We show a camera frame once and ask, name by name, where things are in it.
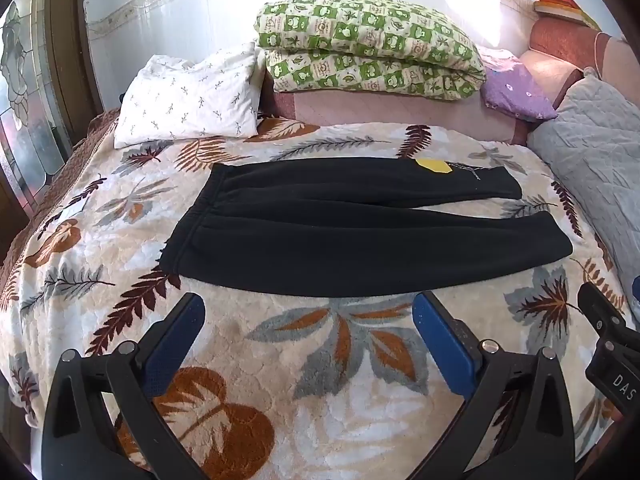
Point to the stacked books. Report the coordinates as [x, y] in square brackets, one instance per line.
[567, 10]

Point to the purple pillow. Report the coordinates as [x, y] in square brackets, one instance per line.
[513, 91]

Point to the stained glass wooden door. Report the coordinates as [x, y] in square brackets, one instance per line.
[48, 98]

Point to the white floral pillow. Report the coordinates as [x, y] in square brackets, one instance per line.
[172, 99]

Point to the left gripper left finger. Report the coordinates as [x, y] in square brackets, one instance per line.
[79, 440]

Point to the black pants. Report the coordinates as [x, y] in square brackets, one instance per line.
[355, 227]

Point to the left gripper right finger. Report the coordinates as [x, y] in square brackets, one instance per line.
[515, 420]

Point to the grey quilted blanket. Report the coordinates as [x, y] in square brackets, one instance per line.
[592, 146]

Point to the green patterned folded quilt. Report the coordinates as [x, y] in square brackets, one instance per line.
[389, 46]

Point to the pink bed sheet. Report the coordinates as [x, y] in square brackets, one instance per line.
[333, 107]

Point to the pink headboard cushion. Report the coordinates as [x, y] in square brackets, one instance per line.
[559, 52]

